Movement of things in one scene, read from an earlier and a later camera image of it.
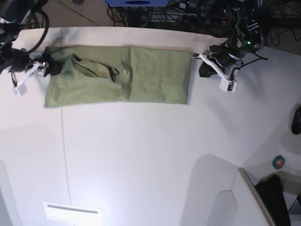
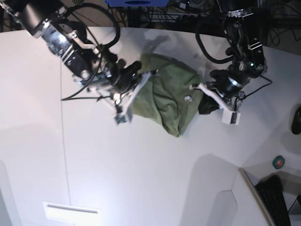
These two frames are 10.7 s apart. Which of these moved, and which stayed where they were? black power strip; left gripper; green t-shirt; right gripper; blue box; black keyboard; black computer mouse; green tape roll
Moved: left gripper; right gripper; green t-shirt
Stayed: black computer mouse; green tape roll; blue box; black keyboard; black power strip
